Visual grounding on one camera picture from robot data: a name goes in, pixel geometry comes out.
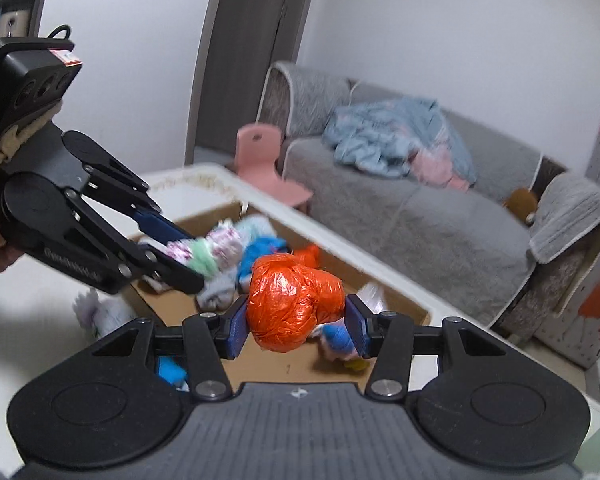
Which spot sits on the bubble wrap teal tie bundle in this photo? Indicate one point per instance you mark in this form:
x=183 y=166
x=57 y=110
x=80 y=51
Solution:
x=254 y=226

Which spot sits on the pink fluffy blue ball toy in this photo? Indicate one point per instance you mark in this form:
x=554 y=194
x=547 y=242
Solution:
x=337 y=346

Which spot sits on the grey door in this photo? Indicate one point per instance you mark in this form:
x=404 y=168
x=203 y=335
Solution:
x=239 y=41

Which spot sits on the orange plastic bag bundle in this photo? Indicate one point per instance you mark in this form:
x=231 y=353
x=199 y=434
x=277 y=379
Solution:
x=308 y=256

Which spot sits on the grey sofa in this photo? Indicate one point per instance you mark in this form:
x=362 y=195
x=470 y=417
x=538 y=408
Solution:
x=465 y=247

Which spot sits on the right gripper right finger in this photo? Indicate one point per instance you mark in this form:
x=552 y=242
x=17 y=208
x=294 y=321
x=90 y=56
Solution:
x=392 y=340

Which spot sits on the brown cardboard box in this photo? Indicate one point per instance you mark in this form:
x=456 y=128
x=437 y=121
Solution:
x=307 y=363

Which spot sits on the pink blanket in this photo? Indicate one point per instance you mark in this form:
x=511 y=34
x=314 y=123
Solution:
x=436 y=168

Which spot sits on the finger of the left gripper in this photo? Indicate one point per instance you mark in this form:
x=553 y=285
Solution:
x=114 y=185
x=57 y=227

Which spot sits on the white sock bundle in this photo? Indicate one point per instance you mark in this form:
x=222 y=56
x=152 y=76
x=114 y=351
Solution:
x=156 y=284

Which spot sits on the blue sock roll rope tie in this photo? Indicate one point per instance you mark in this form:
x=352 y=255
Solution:
x=171 y=372

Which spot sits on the brown plush toy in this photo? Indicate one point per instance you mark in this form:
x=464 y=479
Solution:
x=522 y=204

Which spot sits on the white patterned paper bundle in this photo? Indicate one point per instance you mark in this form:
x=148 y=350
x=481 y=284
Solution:
x=373 y=296

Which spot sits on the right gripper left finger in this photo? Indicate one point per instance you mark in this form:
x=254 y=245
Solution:
x=200 y=345

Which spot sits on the light blue blanket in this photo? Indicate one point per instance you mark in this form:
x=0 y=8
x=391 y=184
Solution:
x=380 y=138

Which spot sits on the pink plastic chair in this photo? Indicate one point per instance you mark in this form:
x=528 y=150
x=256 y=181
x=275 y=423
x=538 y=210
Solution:
x=258 y=148

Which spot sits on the grey sock bundle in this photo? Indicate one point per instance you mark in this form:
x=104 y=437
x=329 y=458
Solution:
x=218 y=293

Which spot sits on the lilac bubble wrap bundle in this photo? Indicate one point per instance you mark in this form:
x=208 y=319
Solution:
x=101 y=316

